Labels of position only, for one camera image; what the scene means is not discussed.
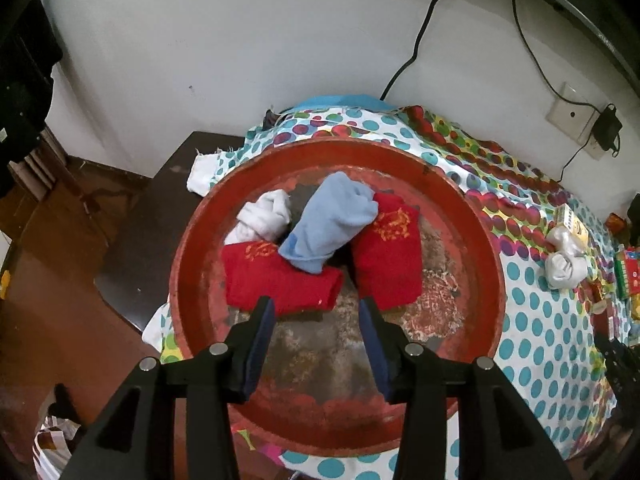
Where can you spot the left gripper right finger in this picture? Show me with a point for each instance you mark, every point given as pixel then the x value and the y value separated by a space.
pixel 384 343

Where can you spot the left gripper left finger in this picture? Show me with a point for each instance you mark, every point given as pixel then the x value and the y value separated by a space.
pixel 249 342

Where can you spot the red sock with gold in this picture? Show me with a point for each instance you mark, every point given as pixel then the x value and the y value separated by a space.
pixel 387 255

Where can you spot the white sock back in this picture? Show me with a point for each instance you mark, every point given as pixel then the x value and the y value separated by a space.
pixel 564 271

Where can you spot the white sock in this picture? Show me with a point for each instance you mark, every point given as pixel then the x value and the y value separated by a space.
pixel 564 271
pixel 266 219

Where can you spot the light blue sock back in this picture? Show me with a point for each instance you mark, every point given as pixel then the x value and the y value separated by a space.
pixel 339 210

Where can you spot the clear plastic bag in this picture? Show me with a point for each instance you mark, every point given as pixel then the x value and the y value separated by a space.
pixel 565 241

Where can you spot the red round tray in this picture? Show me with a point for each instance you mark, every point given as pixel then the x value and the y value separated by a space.
pixel 316 394

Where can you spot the green red medicine box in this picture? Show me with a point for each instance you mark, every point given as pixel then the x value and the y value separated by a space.
pixel 627 272

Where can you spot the dark side table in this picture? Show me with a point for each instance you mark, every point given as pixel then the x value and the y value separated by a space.
pixel 133 279

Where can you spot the yellow medicine box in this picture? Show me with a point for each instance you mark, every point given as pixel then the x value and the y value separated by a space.
pixel 567 217

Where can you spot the black power adapter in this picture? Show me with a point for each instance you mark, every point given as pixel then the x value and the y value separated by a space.
pixel 606 130

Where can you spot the dark hanging clothes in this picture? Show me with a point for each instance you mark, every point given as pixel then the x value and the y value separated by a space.
pixel 29 51

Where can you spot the white wall socket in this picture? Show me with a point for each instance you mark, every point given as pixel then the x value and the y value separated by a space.
pixel 574 120

